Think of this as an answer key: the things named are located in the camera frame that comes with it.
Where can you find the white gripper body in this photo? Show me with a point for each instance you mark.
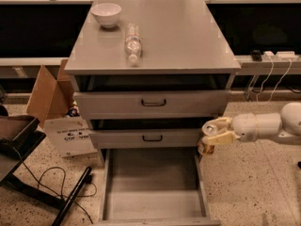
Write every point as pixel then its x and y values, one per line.
pixel 245 126

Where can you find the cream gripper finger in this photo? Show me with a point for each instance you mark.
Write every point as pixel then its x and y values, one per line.
pixel 224 138
pixel 221 122

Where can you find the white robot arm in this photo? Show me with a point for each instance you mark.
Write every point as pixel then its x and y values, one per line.
pixel 283 127

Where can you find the grey top drawer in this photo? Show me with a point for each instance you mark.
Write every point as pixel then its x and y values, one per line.
pixel 119 96

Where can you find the grey drawer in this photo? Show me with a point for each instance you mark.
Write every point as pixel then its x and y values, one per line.
pixel 123 134
pixel 119 96
pixel 153 187

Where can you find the grey drawer cabinet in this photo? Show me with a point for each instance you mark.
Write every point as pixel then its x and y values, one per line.
pixel 178 37

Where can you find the grey bottom drawer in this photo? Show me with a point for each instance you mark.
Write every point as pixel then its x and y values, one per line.
pixel 153 187

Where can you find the grey middle drawer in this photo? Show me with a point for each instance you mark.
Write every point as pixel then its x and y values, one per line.
pixel 123 134

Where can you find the black adapter on ledge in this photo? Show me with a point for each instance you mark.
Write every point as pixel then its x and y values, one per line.
pixel 256 55

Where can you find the white power strip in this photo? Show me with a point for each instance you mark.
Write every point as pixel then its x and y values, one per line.
pixel 281 55

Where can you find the clear plastic water bottle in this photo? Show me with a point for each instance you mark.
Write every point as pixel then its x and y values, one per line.
pixel 133 43

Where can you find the white ceramic bowl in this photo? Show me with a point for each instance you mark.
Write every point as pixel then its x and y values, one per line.
pixel 106 15

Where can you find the brown cardboard box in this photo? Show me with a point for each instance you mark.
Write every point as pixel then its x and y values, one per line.
pixel 51 102

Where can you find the black top drawer handle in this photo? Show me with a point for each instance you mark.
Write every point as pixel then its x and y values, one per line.
pixel 154 103

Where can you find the black drawer handle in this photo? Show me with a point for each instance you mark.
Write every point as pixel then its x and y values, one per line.
pixel 152 138
pixel 154 103

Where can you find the black middle drawer handle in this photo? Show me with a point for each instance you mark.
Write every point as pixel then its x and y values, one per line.
pixel 152 138

